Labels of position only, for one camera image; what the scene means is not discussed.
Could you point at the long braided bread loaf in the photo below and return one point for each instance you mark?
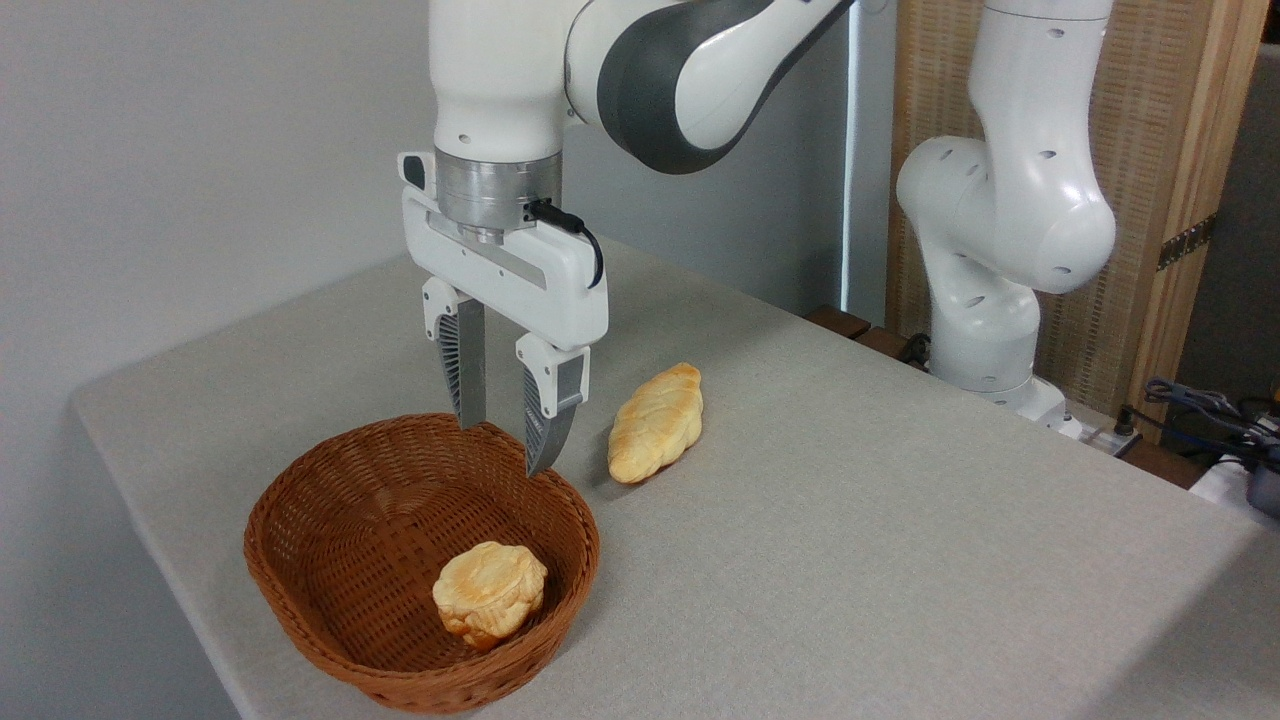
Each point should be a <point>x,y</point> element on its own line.
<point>655,425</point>

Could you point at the round bread roll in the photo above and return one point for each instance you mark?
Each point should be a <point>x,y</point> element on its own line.
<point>490,592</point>

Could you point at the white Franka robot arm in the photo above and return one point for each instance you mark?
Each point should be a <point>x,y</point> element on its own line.
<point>1010,200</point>

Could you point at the dark metal screen hinge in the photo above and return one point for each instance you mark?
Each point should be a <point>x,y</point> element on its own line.
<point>1187,242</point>

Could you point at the brown wicker basket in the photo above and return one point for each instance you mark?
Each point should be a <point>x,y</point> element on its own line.
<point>340,560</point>

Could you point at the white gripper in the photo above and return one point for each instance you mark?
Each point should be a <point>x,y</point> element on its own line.
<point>520,275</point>

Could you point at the wooden woven folding screen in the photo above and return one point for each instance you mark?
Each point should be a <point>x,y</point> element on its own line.
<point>1150,120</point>

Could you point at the grey tablecloth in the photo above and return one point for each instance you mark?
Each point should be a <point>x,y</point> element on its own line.
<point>850,560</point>

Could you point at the dark brown wooden bench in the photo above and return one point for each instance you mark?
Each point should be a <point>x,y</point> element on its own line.
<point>850,325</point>

